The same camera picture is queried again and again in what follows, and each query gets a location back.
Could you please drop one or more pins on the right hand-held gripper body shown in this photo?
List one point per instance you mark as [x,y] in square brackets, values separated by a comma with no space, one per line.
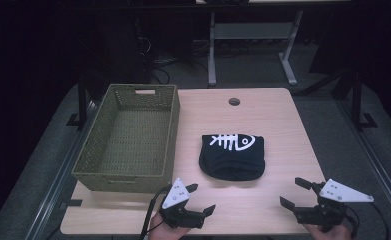
[336,193]

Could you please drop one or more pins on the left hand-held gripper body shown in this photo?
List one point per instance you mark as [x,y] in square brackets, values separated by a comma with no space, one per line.
[176,196]

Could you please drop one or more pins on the black cloth with fishbone print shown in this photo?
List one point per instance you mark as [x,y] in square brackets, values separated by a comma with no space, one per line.
[233,161]

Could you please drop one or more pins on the green woven basket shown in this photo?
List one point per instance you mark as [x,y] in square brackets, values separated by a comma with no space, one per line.
[134,136]

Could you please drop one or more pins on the person's left hand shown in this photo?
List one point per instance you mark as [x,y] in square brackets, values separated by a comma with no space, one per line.
[161,231]

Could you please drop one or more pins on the person's right hand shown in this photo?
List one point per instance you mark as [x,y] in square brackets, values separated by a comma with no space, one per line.
[329,235]

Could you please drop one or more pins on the aluminium rail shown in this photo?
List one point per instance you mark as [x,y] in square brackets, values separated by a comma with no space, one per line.
[61,173]
[376,166]

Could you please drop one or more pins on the black metal post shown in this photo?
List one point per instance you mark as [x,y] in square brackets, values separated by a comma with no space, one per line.
[357,100]
[82,100]

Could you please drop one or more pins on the small black bracket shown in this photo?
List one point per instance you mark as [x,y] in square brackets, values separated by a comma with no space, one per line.
[74,202]

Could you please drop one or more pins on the grey metal table frame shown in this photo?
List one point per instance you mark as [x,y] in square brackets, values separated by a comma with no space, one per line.
[249,31]

